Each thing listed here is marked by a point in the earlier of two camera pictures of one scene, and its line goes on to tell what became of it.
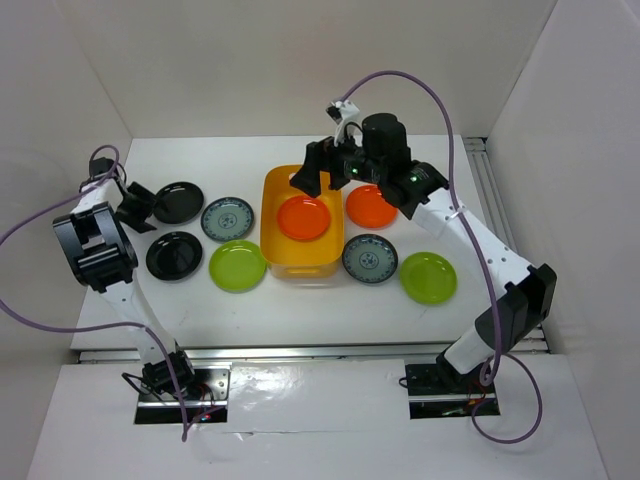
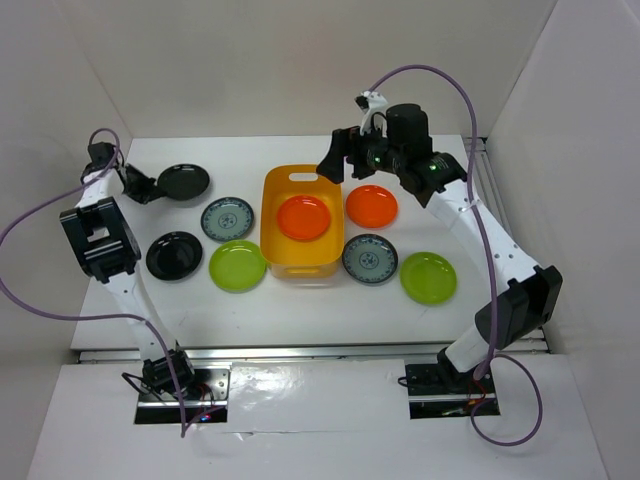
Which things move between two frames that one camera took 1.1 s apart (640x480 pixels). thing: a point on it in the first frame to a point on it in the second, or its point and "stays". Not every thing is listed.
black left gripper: x=144 y=196 to x=149 y=191
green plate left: x=237 y=266 stays
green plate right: x=428 y=278 stays
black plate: x=174 y=255 stays
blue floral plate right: x=370 y=258 stays
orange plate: x=304 y=218 stays
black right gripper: x=308 y=178 to x=344 y=141
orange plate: x=366 y=208 stays
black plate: x=178 y=203 to x=182 y=181
